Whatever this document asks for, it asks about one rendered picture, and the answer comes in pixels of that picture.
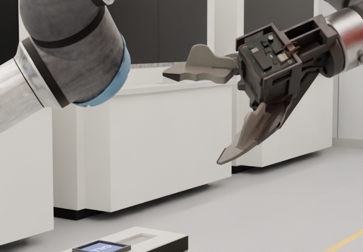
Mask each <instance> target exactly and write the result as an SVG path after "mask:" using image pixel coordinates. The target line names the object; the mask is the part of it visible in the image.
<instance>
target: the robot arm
mask: <svg viewBox="0 0 363 252"><path fill-rule="evenodd" d="M324 1H325V2H327V3H329V4H330V5H331V6H332V7H334V8H335V9H336V10H337V12H334V13H332V14H330V15H328V16H325V17H324V16H323V15H322V14H319V15H317V16H315V17H313V18H310V19H308V20H306V21H304V22H301V23H299V24H297V25H295V26H292V27H290V28H288V29H286V30H283V31H279V30H278V29H277V28H276V27H275V25H274V24H273V23H271V24H268V25H265V26H263V27H262V28H259V29H256V30H254V31H252V32H250V33H247V34H245V35H243V36H240V37H238V38H236V52H238V53H232V54H229V55H225V56H217V55H215V54H214V53H213V52H212V51H211V49H210V48H209V47H208V46H207V45H204V44H197V45H194V46H193V47H192V48H191V51H190V54H189V57H188V59H187V62H184V63H180V64H177V65H174V66H172V67H169V68H168V69H166V70H164V71H163V73H162V74H163V76H164V77H166V78H169V79H172V80H174V81H177V82H180V81H182V80H193V81H200V80H210V81H212V82H214V83H216V84H226V83H227V82H228V81H229V80H230V79H231V78H232V77H233V76H234V75H235V76H237V75H240V76H241V80H240V81H238V83H237V89H238V90H240V91H245V93H246V94H247V96H248V97H249V99H250V104H249V106H250V108H252V109H253V111H251V112H248V113H247V115H246V116H245V118H244V124H243V127H242V129H241V131H240V132H239V133H237V134H236V135H235V136H234V140H233V142H232V143H231V144H230V145H229V146H228V147H226V148H224V150H223V152H222V154H221V155H220V157H219V158H218V160H217V164H218V165H223V164H226V163H228V162H230V161H232V160H235V159H237V158H238V157H240V156H242V155H244V154H245V153H247V152H248V151H250V150H251V149H252V148H254V147H255V146H256V145H259V144H261V143H262V142H263V141H264V140H266V139H267V138H268V137H270V136H271V135H272V134H273V133H274V132H276V131H277V130H278V129H280V128H281V127H282V126H283V124H284V123H285V121H286V120H287V118H288V117H289V116H290V114H291V113H292V111H293V110H294V109H295V107H296V106H297V104H298V103H299V101H300V100H301V99H302V97H303V96H304V94H305V93H306V91H307V90H308V88H309V87H310V86H311V84H312V83H313V82H314V80H315V78H316V77H317V76H318V74H319V73H320V74H322V75H323V76H324V77H326V78H331V77H333V76H336V75H338V74H340V73H345V72H347V71H349V70H351V69H353V68H355V67H358V66H360V65H363V0H324ZM113 2H114V0H19V11H20V16H21V19H22V22H23V25H24V27H25V29H26V30H27V32H28V34H29V35H30V36H29V37H28V38H26V39H24V40H22V41H21V42H19V45H18V49H17V53H16V55H15V57H14V58H12V59H10V60H9V61H7V62H6V63H4V64H2V65H0V134H1V133H2V132H4V131H6V130H7V129H9V128H10V127H12V126H14V125H15V124H17V123H19V122H20V121H22V120H24V119H26V118H27V117H29V116H31V115H32V114H34V113H36V112H37V111H39V110H41V109H42V108H44V107H52V108H57V109H60V110H61V109H62V108H64V107H65V106H68V105H69V104H71V103H73V104H75V105H77V106H80V107H87V106H88V105H89V106H91V107H94V106H97V105H100V104H102V103H104V102H106V101H108V100H109V99H111V98H112V97H113V96H114V95H115V94H116V93H117V92H118V91H119V90H120V89H121V88H122V87H123V85H124V84H125V82H126V80H127V77H128V73H129V72H130V68H131V59H130V55H129V52H128V50H127V48H126V44H125V40H124V37H123V36H122V34H121V33H120V32H119V31H118V29H117V27H116V25H115V23H114V21H113V19H112V17H111V15H110V13H109V11H108V9H107V7H106V5H109V4H112V3H113ZM261 31H262V36H261V37H259V38H256V39H254V40H252V41H250V42H247V43H245V38H247V37H250V36H252V35H255V34H256V33H259V32H261ZM274 33H275V34H274Z"/></svg>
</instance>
